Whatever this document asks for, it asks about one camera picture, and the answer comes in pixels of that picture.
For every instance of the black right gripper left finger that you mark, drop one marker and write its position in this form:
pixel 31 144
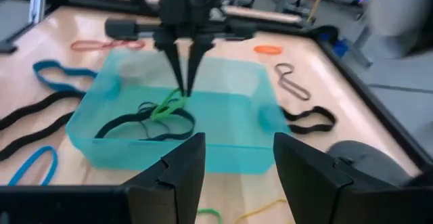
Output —
pixel 176 190

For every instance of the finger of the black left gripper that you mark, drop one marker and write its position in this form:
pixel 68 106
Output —
pixel 199 55
pixel 174 58

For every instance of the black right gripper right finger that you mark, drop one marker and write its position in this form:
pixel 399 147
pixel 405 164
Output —
pixel 304 183

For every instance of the thin yellow rubber band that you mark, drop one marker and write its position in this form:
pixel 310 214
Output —
pixel 264 207

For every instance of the green rubber band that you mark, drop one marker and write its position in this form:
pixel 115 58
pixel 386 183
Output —
pixel 209 211
pixel 165 110

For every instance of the small black rubber band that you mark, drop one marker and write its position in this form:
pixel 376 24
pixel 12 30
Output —
pixel 311 128

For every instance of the thin dark rubber band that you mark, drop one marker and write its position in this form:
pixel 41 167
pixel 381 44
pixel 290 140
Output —
pixel 145 107

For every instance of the large wide blue rubber band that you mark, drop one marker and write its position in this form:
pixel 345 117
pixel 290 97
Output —
pixel 67 70

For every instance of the large wide black rubber band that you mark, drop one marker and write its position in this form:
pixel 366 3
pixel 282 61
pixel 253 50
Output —
pixel 20 113

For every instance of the reddish orange rubber band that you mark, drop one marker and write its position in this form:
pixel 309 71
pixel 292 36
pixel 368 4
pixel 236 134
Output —
pixel 138 44

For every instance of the teal translucent plastic bin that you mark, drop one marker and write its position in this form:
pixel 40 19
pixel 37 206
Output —
pixel 230 129

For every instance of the grey rubber band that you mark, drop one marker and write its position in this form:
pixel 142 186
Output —
pixel 299 93

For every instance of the salmon orange rubber band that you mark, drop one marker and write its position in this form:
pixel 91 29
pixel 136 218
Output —
pixel 84 41

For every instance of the narrow blue rubber band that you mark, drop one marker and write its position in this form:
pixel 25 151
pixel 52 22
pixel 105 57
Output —
pixel 25 164

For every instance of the blue plastic crate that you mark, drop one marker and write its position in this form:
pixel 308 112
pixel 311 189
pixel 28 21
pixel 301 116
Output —
pixel 341 48

